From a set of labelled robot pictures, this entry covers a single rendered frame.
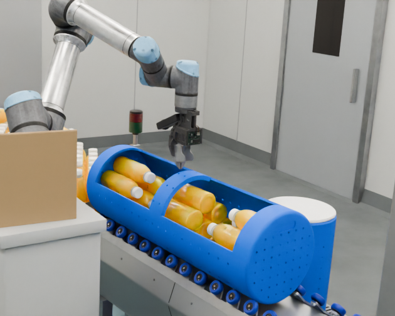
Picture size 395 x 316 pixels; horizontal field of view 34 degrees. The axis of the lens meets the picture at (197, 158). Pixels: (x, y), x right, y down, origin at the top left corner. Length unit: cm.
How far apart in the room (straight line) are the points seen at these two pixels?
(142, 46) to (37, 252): 68
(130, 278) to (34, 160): 65
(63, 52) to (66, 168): 51
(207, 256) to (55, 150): 54
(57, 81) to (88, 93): 491
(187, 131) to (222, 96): 549
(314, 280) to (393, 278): 130
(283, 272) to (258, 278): 11
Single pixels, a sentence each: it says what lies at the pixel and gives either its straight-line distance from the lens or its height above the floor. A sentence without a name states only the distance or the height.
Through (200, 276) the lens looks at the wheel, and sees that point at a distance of 205.
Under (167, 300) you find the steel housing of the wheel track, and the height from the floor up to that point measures 85.
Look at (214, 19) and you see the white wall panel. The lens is 771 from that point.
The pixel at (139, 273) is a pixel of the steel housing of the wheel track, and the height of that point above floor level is 87.
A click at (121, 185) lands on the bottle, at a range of 237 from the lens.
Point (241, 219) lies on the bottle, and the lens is 196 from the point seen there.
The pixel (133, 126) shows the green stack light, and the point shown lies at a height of 119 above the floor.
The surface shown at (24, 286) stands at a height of 98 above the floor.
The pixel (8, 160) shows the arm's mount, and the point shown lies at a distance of 187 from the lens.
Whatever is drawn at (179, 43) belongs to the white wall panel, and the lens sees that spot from 760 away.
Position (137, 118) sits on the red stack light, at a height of 123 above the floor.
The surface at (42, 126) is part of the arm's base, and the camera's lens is 201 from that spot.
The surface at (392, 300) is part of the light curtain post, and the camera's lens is 124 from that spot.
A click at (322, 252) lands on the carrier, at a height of 91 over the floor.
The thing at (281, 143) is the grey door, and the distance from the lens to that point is 675.
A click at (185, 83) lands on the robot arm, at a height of 153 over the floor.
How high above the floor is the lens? 184
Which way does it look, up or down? 15 degrees down
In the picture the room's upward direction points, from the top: 3 degrees clockwise
